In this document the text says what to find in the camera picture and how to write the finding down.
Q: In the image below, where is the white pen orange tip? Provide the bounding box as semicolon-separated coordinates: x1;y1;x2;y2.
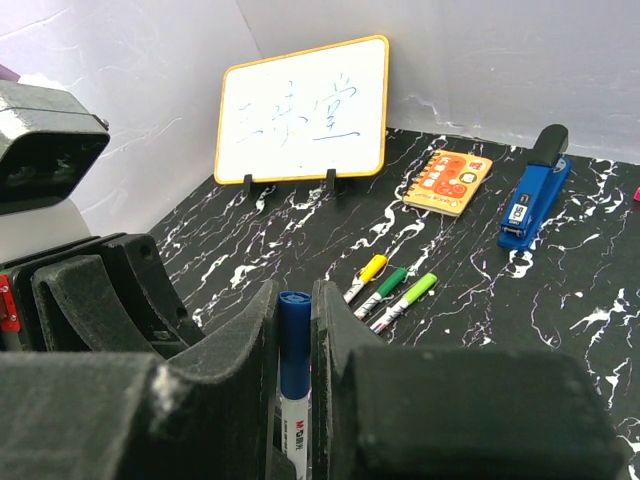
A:
370;273;438;334

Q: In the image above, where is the white pen green tip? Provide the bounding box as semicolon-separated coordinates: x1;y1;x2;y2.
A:
354;267;408;320

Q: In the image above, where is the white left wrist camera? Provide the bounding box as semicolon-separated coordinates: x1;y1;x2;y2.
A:
1;80;110;263

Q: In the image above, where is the small whiteboard with writing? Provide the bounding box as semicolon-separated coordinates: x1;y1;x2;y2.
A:
213;35;390;185

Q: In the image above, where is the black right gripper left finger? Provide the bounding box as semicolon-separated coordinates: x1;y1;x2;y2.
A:
1;280;279;479

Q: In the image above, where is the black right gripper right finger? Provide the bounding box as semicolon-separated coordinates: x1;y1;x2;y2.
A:
311;280;627;479

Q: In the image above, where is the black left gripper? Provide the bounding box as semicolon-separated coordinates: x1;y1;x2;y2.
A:
1;234;204;358

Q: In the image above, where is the orange spiral notepad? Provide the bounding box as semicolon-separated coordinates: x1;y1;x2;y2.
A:
403;150;493;217

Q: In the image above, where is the white pen blue tip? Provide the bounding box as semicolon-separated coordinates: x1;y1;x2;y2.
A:
278;291;311;479

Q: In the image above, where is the white pen yellow tip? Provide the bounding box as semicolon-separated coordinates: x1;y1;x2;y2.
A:
343;254;388;304

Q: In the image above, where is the blue stapler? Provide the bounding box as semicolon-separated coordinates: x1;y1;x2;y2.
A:
497;124;571;252

